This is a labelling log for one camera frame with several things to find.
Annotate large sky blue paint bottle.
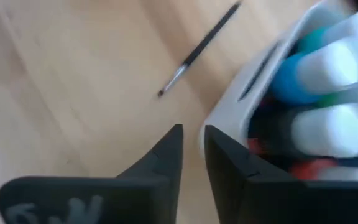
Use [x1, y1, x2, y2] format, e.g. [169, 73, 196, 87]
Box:
[270, 37, 358, 105]

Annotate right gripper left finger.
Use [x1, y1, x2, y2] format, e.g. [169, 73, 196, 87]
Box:
[0, 124, 183, 224]

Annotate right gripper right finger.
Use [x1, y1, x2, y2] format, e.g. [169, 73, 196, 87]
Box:
[204, 126, 358, 224]

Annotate white plastic storage bin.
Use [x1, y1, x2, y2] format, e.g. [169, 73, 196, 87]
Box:
[198, 0, 354, 150]

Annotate small brown paint bottle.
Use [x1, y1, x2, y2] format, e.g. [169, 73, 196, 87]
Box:
[249, 102, 358, 159]

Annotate black paintbrush dark bristles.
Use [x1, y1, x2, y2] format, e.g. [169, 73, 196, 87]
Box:
[157, 1, 242, 98]

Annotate small red-brown paint bottle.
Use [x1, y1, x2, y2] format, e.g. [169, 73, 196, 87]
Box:
[290, 158, 358, 184]

